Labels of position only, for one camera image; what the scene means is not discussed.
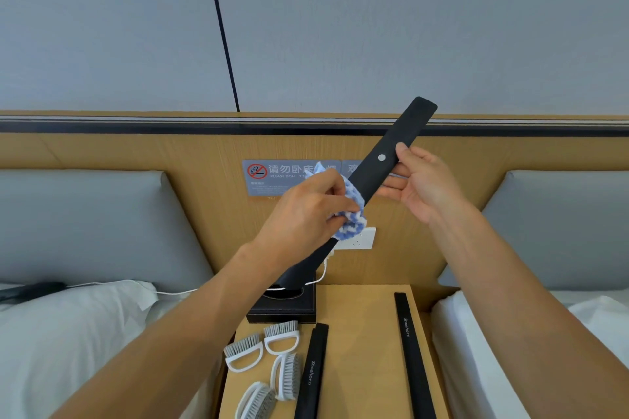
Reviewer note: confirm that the person's left hand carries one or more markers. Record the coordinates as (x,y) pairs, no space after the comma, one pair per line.
(304,217)

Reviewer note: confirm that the person's right hand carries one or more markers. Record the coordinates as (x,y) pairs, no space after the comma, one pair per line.
(432,188)

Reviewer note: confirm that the blue white striped cloth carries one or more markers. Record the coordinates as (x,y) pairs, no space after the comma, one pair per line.
(354,197)

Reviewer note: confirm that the long black shoe spoon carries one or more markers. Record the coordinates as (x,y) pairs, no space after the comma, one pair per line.
(413,119)
(413,360)
(312,384)

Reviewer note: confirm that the white brush grey bristles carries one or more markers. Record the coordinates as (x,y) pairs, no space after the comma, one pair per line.
(263,404)
(290,377)
(281,328)
(241,345)

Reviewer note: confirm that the wooden nightstand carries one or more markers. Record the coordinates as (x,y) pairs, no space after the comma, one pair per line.
(363,345)

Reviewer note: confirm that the person's left forearm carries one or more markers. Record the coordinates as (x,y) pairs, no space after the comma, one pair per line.
(162,360)

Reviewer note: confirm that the person's right forearm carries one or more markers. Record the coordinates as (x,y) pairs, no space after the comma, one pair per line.
(516,310)

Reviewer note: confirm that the black leather tissue box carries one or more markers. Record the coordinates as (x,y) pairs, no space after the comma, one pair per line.
(280,310)

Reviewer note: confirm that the grey headboard cushion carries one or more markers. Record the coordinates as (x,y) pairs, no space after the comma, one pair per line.
(88,232)
(565,232)

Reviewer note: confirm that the white bed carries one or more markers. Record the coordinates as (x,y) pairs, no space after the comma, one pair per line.
(167,306)
(472,364)

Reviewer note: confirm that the wooden headboard panel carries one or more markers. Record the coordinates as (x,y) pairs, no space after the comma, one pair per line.
(123,148)

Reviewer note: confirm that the white pillow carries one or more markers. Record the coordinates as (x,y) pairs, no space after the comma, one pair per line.
(59,350)
(604,325)

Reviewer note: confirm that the black charging device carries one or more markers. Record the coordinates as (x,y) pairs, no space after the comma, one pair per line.
(34,291)

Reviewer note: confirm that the grey wall sign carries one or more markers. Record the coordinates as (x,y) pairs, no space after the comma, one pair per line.
(260,185)

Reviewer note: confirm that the white switch socket panel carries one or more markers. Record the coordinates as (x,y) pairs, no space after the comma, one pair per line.
(361,239)

